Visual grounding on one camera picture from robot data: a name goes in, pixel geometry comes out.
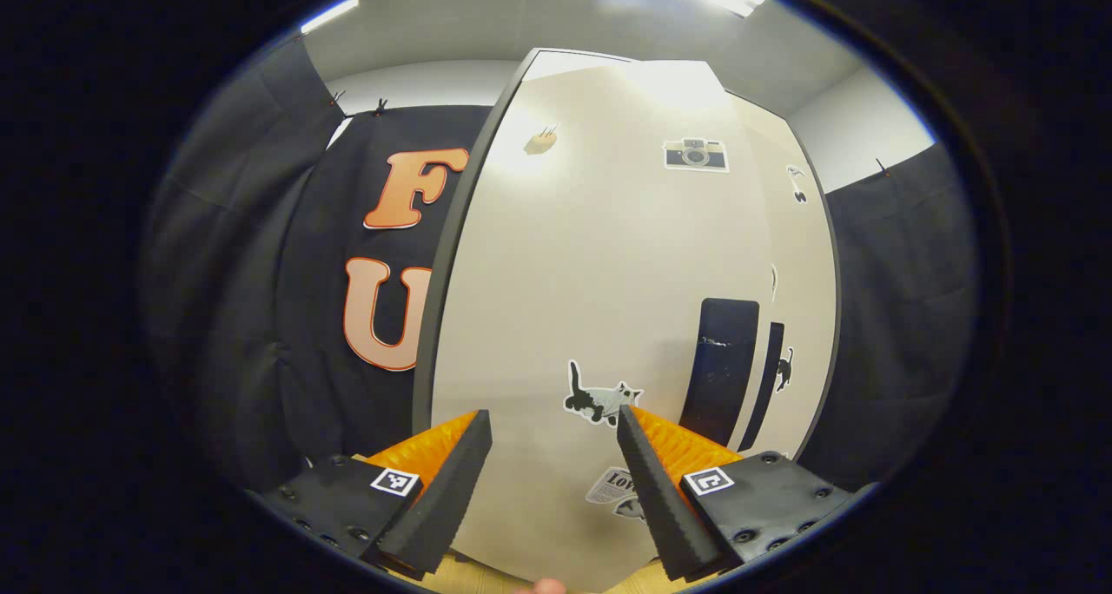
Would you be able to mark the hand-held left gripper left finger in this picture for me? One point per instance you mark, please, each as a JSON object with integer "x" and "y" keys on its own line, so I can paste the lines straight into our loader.
{"x": 452, "y": 481}

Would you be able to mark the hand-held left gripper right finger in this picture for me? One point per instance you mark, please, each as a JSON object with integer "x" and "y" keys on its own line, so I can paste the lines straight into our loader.
{"x": 656, "y": 490}

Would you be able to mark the white shoe cabinet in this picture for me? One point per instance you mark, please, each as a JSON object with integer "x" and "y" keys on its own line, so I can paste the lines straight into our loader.
{"x": 427, "y": 316}

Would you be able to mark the black backdrop cloth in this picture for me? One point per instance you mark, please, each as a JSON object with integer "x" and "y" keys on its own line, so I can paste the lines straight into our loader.
{"x": 234, "y": 273}

